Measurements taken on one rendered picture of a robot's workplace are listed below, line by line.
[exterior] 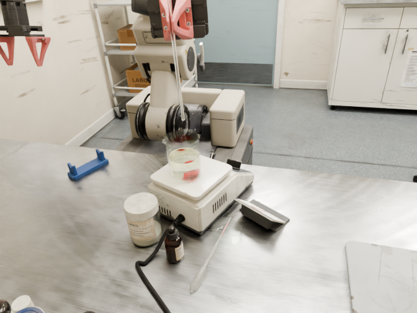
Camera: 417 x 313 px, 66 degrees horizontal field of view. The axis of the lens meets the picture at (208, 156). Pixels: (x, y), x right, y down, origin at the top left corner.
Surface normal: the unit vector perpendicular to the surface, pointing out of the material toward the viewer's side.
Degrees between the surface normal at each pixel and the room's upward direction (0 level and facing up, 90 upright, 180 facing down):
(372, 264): 0
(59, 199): 0
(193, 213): 90
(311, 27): 90
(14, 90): 90
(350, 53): 90
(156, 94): 64
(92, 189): 0
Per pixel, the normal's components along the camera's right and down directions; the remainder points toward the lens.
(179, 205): -0.59, 0.44
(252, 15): -0.27, 0.51
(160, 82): -0.26, 0.08
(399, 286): -0.05, -0.85
